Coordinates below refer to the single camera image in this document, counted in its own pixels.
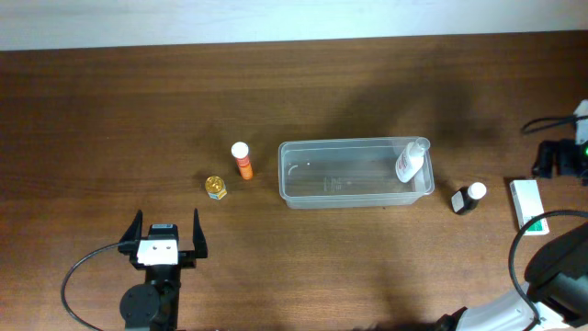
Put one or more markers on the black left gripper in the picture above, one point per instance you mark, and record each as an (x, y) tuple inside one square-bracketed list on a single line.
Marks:
[(188, 259)]

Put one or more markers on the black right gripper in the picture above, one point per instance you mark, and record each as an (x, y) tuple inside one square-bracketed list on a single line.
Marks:
[(568, 164)]

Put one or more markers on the white green medicine box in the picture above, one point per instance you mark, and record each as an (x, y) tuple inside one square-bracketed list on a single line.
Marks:
[(526, 199)]

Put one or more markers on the dark bottle white cap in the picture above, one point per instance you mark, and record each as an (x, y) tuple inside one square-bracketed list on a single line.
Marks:
[(466, 199)]

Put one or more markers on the white spray bottle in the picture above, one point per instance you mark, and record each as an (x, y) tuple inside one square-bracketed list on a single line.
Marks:
[(411, 159)]

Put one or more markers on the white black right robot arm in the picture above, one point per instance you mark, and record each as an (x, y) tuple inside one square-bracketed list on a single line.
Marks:
[(553, 295)]

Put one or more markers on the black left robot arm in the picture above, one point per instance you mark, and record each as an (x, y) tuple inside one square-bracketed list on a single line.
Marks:
[(153, 304)]

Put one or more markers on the clear plastic container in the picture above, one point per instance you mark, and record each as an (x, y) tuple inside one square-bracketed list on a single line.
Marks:
[(348, 173)]

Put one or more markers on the small jar gold lid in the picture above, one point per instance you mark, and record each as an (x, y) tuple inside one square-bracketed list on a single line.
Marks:
[(215, 187)]

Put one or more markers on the orange tablet tube white cap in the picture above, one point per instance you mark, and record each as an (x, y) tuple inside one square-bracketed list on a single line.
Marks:
[(240, 152)]

